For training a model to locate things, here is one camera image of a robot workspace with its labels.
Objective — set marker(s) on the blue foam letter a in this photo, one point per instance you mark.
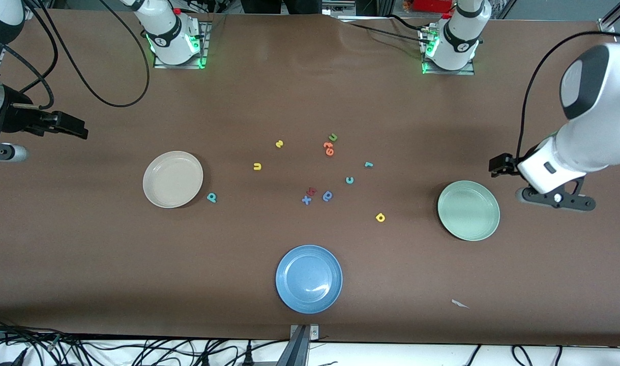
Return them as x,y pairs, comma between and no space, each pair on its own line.
330,199

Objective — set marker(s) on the silver table edge bracket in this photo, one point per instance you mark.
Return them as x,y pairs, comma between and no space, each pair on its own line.
314,333

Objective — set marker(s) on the beige round plate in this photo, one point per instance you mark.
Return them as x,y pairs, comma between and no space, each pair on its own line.
172,178

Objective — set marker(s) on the white paper scrap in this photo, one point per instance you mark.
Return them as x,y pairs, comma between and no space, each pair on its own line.
460,304

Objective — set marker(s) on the red box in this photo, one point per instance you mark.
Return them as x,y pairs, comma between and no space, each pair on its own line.
432,5

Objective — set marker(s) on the pale green round plate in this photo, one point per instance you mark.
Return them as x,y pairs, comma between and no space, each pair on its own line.
467,211

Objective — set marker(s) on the teal foam letter p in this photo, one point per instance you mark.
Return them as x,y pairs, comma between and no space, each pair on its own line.
214,200

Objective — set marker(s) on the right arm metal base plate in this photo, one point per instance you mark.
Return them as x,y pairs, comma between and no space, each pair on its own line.
203,35

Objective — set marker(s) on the blue round plate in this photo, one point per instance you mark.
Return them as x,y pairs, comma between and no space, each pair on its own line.
308,279

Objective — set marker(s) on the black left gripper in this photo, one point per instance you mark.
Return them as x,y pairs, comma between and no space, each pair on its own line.
503,164

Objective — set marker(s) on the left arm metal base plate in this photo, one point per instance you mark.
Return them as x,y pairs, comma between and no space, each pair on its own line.
452,72

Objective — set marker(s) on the grey aluminium profile beam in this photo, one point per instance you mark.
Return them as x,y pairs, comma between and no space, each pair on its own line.
295,351

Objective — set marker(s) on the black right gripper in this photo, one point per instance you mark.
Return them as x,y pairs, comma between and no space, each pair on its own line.
19,120

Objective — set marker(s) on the aluminium frame profile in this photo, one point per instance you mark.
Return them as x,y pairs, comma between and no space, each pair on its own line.
29,14
607,23

